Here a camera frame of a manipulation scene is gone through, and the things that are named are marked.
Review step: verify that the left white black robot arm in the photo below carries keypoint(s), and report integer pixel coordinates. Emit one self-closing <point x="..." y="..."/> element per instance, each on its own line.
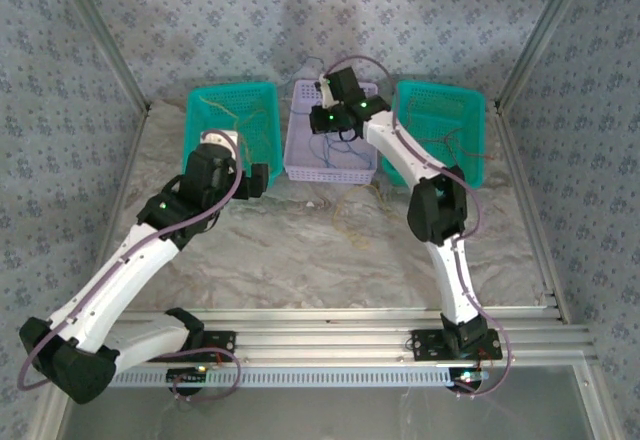
<point x="110" y="290"/>

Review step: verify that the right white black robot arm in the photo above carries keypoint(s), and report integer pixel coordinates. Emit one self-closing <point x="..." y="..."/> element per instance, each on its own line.
<point x="400" y="150"/>

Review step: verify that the lavender plastic mesh basket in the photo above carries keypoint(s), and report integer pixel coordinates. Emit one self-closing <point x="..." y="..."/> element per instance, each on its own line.
<point x="300" y="160"/>

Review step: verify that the teal plastic mesh basket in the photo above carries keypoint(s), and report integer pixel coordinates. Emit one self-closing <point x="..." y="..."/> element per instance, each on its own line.
<point x="450" y="110"/>
<point x="210" y="120"/>

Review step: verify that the black controller board with LED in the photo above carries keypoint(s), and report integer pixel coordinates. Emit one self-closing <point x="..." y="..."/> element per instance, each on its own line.
<point x="187" y="376"/>
<point x="467" y="379"/>

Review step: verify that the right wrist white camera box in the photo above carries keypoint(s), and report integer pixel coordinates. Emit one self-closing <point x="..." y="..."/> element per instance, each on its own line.
<point x="326" y="92"/>

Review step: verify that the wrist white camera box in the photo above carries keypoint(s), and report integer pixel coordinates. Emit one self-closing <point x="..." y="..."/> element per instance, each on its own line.
<point x="220" y="137"/>
<point x="326" y="92"/>

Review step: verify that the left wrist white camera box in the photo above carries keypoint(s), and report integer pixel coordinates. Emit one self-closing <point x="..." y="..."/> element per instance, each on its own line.
<point x="220" y="137"/>

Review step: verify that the aluminium frame side rail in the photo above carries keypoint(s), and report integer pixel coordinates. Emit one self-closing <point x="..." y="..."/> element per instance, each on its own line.
<point x="134" y="150"/>
<point x="531" y="210"/>

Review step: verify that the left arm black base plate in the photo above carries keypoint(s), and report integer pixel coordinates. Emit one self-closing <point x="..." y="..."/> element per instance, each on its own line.
<point x="220" y="342"/>

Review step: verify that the aluminium mounting rail beam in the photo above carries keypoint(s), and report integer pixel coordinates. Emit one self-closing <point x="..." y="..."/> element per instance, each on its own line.
<point x="325" y="340"/>

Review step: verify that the aluminium frame post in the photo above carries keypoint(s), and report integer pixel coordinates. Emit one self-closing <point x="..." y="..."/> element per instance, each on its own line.
<point x="106" y="35"/>
<point x="541" y="35"/>

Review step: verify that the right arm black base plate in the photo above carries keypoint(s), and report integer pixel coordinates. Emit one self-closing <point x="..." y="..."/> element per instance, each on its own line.
<point x="425" y="345"/>

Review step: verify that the aluminium frame leg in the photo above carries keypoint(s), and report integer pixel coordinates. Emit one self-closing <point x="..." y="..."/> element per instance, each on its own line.
<point x="47" y="422"/>
<point x="587" y="400"/>

